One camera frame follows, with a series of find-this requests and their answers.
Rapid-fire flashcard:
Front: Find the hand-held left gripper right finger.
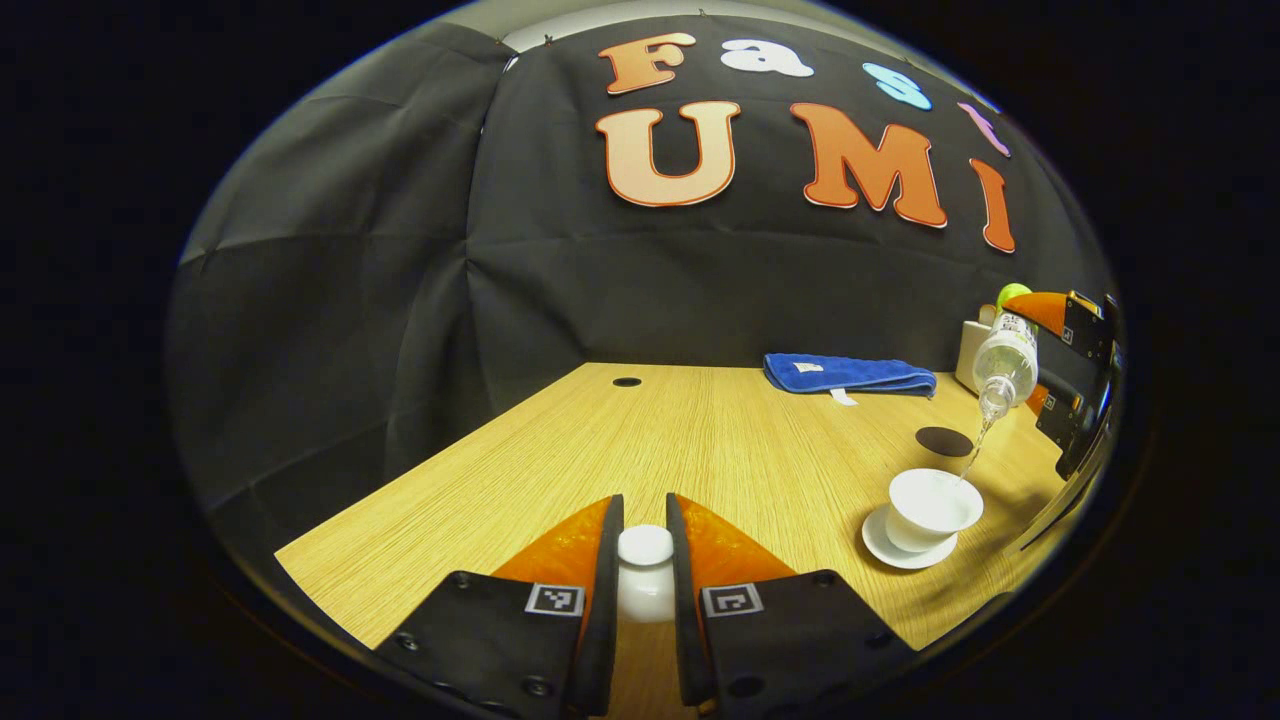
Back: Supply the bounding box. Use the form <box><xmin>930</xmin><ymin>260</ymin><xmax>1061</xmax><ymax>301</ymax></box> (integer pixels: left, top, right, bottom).
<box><xmin>665</xmin><ymin>492</ymin><xmax>916</xmax><ymax>713</ymax></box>

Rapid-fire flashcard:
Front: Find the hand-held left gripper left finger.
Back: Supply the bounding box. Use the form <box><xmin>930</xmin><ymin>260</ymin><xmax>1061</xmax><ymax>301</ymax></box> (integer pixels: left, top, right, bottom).
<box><xmin>375</xmin><ymin>494</ymin><xmax>626</xmax><ymax>717</ymax></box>

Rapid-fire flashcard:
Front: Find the white saucer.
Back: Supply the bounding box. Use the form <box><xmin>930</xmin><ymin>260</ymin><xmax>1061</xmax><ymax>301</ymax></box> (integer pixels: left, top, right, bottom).
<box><xmin>862</xmin><ymin>503</ymin><xmax>959</xmax><ymax>571</ymax></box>

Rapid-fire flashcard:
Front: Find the white teacup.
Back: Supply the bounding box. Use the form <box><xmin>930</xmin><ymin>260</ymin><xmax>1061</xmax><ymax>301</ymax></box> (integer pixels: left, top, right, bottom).
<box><xmin>886</xmin><ymin>468</ymin><xmax>985</xmax><ymax>554</ymax></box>

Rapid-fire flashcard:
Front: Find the blue towel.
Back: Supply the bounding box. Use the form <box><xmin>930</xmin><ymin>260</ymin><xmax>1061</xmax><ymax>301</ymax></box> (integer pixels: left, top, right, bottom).
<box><xmin>763</xmin><ymin>352</ymin><xmax>938</xmax><ymax>406</ymax></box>

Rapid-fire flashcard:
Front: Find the clear water bottle white label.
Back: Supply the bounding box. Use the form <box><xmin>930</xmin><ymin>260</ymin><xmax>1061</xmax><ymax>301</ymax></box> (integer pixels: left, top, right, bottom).
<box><xmin>972</xmin><ymin>283</ymin><xmax>1041</xmax><ymax>423</ymax></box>

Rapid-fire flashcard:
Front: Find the cream toaster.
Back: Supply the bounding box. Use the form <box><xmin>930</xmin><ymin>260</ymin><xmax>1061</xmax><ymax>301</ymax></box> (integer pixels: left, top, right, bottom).
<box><xmin>955</xmin><ymin>305</ymin><xmax>1001</xmax><ymax>393</ymax></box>

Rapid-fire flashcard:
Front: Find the black backdrop cloth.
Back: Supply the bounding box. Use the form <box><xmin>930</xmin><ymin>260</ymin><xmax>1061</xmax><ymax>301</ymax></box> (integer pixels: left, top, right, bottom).
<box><xmin>165</xmin><ymin>10</ymin><xmax>1116</xmax><ymax>546</ymax></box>

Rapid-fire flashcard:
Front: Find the dark round coaster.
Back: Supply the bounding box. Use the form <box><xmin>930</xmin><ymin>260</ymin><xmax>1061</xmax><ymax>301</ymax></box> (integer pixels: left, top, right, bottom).
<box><xmin>915</xmin><ymin>426</ymin><xmax>975</xmax><ymax>459</ymax></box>

